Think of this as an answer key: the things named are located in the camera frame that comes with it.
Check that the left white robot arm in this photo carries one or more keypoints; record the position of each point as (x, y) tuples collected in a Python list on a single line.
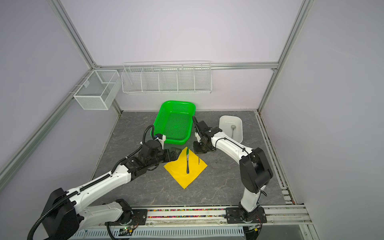
[(67, 212)]

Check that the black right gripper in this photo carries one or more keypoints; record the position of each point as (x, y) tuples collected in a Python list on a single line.
[(197, 149)]

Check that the white mesh wall box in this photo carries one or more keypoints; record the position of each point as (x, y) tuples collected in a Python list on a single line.
[(99, 90)]

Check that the white wire wall rack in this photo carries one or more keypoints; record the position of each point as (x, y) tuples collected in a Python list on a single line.
[(167, 77)]

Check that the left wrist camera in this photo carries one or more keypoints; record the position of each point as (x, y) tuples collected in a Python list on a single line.
[(153, 146)]

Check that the yellow paper napkin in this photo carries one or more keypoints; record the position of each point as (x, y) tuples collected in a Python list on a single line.
[(177, 169)]

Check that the silver spoon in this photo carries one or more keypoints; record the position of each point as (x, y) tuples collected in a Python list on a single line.
[(233, 127)]

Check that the green plastic basket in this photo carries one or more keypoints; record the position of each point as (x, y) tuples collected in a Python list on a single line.
[(174, 120)]

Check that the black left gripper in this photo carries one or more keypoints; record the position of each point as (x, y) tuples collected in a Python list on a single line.
[(174, 157)]

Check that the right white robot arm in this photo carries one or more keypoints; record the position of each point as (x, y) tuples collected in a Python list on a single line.
[(255, 170)]

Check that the silver knife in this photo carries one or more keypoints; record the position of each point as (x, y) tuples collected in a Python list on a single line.
[(187, 159)]

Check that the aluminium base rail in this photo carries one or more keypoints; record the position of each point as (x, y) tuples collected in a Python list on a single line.
[(200, 222)]

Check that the white plastic tray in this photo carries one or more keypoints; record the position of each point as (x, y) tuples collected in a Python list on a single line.
[(225, 123)]

